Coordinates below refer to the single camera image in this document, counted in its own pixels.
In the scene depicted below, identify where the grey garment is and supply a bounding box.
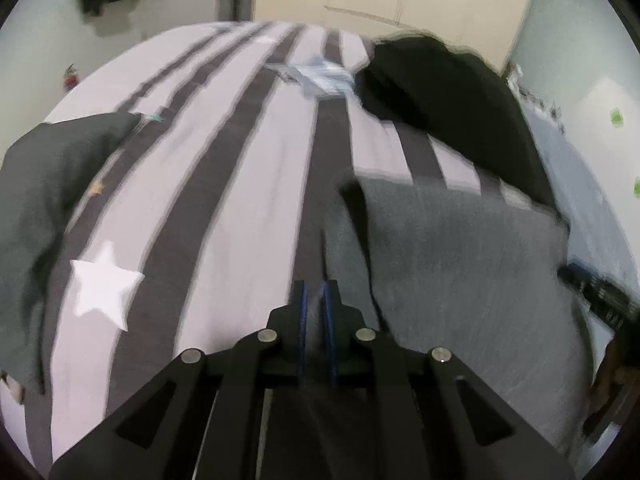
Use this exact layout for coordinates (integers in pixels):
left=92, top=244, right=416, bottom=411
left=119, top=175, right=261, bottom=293
left=270, top=175, right=597, bottom=480

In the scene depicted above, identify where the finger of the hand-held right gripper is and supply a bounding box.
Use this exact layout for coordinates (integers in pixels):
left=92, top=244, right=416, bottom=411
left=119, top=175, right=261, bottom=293
left=557, top=262, right=640, bottom=332
left=582, top=390, right=635, bottom=449

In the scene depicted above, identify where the white bed headboard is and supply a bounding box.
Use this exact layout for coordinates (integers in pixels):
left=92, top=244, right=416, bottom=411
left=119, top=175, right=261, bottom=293
left=575, top=75, right=640, bottom=206

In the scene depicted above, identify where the folded dark grey cloth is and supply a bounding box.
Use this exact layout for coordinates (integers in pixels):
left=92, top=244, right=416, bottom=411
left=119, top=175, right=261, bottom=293
left=0, top=111, right=144, bottom=397

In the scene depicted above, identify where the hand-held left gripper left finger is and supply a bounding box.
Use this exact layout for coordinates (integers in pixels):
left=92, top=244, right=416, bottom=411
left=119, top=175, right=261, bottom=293
left=50, top=280, right=309, bottom=480

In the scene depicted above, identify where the black garment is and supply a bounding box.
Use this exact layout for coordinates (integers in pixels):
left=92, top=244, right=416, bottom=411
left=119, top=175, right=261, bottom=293
left=354, top=34, right=563, bottom=213

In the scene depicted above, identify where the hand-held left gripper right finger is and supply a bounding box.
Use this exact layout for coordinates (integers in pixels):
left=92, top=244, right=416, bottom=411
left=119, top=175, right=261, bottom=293
left=320, top=280, right=577, bottom=480

